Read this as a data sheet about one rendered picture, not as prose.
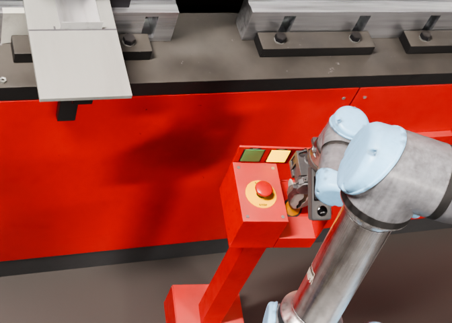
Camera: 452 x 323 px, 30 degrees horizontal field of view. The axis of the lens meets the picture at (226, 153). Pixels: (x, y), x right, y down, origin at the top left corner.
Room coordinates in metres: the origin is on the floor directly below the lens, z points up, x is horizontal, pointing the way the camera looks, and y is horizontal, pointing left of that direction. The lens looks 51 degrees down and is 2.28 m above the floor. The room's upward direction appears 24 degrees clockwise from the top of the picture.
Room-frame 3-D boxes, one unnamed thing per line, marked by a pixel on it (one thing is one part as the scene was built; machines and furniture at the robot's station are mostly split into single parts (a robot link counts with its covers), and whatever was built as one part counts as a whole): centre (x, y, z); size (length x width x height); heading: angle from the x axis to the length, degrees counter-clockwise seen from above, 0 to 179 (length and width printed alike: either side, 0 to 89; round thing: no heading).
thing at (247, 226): (1.16, -0.14, 0.75); 0.20 x 0.16 x 0.18; 118
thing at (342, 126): (1.16, -0.20, 1.03); 0.09 x 0.08 x 0.11; 8
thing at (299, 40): (1.53, -0.09, 0.89); 0.30 x 0.05 x 0.03; 124
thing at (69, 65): (1.11, 0.36, 1.00); 0.26 x 0.18 x 0.01; 34
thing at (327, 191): (1.07, -0.23, 1.02); 0.11 x 0.11 x 0.08; 8
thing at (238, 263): (1.16, -0.14, 0.39); 0.06 x 0.06 x 0.54; 28
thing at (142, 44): (1.21, 0.38, 0.89); 0.30 x 0.05 x 0.03; 124
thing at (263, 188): (1.13, -0.11, 0.79); 0.04 x 0.04 x 0.04
